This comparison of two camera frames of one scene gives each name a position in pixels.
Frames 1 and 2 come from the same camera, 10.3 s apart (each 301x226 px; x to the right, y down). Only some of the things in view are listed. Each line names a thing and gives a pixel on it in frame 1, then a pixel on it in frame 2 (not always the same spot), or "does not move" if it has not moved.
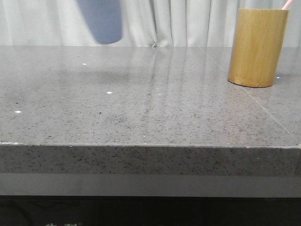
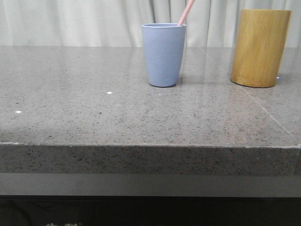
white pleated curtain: (146, 23) does not move
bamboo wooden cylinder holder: (256, 45) does not move
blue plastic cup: (104, 18) to (164, 45)
